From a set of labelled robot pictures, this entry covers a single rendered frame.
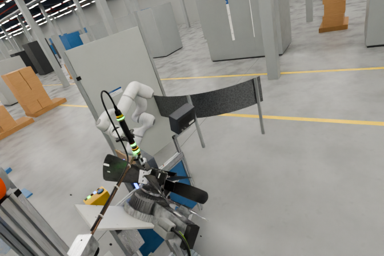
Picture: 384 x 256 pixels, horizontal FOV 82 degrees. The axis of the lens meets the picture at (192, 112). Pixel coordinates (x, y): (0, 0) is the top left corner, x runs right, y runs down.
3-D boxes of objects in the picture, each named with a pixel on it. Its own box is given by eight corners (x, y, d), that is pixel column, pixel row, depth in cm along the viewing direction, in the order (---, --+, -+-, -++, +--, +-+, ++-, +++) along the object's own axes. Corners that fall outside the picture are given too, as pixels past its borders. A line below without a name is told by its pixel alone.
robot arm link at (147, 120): (132, 134, 221) (140, 111, 223) (150, 139, 219) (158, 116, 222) (128, 133, 209) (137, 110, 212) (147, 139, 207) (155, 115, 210)
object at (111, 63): (127, 177, 348) (50, 35, 250) (125, 176, 351) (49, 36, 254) (180, 134, 416) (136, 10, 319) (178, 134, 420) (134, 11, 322)
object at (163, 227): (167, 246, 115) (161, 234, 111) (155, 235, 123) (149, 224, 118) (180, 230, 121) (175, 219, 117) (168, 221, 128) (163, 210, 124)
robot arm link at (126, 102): (119, 88, 155) (98, 127, 143) (136, 100, 166) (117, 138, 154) (112, 89, 161) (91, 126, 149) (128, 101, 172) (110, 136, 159)
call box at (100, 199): (94, 215, 162) (87, 206, 157) (89, 210, 169) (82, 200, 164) (113, 200, 171) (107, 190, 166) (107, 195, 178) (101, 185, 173)
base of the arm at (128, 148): (116, 150, 212) (123, 131, 214) (132, 152, 226) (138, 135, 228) (127, 155, 199) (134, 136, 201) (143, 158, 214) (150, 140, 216)
